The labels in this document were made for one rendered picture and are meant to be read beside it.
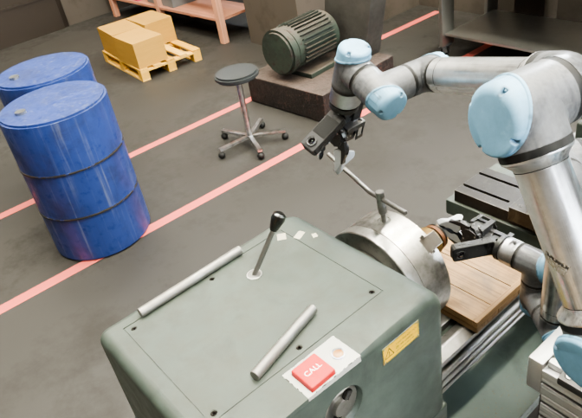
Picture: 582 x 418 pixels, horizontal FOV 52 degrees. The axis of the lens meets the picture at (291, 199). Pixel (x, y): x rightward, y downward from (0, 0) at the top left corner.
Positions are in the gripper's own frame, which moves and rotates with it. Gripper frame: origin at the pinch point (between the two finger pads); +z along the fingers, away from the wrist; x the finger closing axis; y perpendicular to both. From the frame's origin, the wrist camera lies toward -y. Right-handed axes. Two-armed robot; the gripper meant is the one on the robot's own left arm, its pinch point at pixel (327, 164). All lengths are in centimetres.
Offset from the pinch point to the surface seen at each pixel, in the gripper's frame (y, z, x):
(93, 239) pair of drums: -14, 185, 157
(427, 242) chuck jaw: 5.8, 5.6, -30.9
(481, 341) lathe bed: 19, 42, -52
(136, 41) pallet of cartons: 156, 249, 399
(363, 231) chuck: -4.1, 6.0, -18.5
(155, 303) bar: -55, 7, -4
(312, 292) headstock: -28.3, 1.4, -25.5
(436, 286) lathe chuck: 1.7, 11.0, -39.2
